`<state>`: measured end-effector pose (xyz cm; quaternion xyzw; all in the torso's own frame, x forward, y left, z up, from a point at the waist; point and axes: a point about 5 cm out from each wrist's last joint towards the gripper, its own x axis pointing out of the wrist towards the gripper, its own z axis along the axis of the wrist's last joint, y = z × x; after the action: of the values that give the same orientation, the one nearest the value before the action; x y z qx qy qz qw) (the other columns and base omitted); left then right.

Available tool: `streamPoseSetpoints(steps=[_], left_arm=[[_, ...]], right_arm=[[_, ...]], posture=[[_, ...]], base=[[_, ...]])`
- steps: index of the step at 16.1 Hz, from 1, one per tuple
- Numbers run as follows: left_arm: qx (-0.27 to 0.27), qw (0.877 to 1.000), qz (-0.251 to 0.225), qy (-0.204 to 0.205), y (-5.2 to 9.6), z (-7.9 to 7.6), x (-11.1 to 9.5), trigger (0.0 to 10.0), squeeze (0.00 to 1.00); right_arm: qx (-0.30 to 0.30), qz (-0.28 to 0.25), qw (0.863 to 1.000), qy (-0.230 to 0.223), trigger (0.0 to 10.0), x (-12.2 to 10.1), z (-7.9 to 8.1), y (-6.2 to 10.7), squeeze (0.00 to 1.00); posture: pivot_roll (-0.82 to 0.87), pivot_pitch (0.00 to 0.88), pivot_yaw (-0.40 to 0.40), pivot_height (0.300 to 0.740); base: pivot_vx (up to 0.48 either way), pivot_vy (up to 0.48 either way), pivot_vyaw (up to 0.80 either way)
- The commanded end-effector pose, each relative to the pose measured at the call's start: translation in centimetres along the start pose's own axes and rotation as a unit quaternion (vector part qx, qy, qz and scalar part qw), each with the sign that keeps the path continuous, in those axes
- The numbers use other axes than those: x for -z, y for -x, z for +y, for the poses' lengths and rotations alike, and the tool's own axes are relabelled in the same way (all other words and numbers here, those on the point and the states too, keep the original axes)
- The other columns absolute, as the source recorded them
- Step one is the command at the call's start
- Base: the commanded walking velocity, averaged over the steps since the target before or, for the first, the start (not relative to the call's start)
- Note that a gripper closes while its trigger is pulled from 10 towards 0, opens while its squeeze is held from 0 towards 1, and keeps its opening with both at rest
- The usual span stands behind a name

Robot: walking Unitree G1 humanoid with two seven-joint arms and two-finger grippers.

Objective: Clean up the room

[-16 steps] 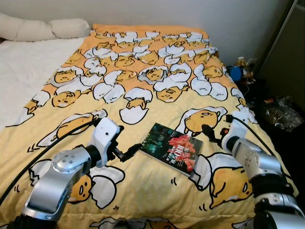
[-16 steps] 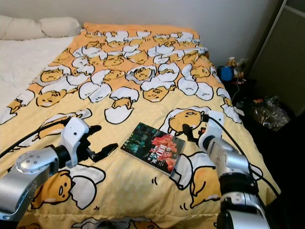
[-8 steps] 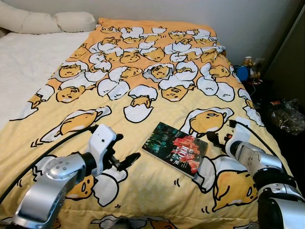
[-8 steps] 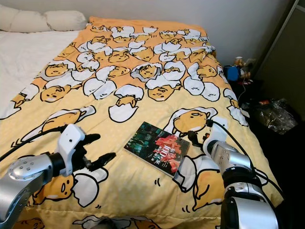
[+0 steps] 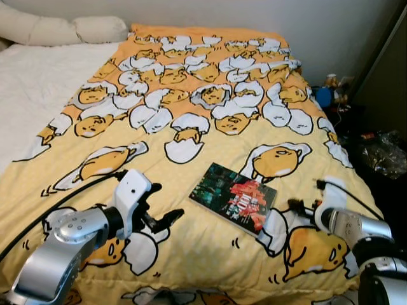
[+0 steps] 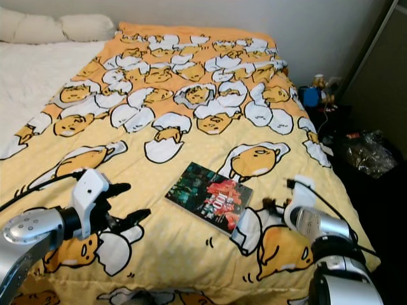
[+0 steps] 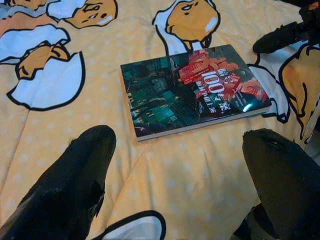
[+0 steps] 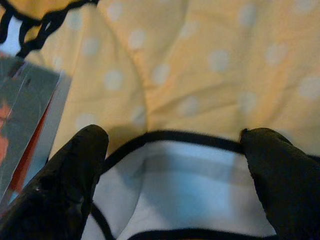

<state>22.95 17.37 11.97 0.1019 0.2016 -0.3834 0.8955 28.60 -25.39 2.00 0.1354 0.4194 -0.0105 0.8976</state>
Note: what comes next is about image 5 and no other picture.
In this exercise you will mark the dark cover paperback book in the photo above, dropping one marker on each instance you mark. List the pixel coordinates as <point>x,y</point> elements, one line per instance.
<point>229,197</point>

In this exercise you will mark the yellow printed blanket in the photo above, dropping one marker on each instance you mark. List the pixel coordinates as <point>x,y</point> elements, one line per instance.
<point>216,143</point>

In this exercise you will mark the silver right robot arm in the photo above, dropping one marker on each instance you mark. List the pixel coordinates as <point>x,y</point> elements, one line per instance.
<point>362,229</point>

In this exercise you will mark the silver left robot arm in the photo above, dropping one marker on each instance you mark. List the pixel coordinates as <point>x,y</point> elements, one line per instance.
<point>57,248</point>

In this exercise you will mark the clear crinkled plastic bag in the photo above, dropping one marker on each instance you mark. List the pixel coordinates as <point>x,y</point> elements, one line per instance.
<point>385,155</point>

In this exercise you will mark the small red item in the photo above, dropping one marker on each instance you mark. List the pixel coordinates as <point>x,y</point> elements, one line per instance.
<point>367,136</point>

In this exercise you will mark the black nightstand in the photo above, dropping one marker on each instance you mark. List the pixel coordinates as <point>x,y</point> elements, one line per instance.
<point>353,121</point>

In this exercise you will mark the small blue round object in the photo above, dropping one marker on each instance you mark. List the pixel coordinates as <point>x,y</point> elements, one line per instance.
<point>324,96</point>

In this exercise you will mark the small brown bear figurine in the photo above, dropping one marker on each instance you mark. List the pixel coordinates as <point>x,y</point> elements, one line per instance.
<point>331,81</point>

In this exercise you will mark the dark wardrobe panel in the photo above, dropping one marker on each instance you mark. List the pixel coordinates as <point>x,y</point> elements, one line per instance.
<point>388,82</point>

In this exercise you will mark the small beige bolster pillow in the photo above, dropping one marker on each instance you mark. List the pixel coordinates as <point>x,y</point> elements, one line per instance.
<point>102,28</point>

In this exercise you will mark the large beige bolster pillow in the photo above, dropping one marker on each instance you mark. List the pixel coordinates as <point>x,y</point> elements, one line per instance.
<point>38,28</point>

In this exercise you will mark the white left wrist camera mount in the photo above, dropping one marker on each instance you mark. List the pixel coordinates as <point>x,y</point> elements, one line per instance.
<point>132,190</point>

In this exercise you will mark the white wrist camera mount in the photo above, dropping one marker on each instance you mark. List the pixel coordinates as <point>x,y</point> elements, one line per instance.
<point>331,194</point>
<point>132,190</point>

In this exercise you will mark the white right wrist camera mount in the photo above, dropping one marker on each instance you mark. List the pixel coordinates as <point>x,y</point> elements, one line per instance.
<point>331,194</point>

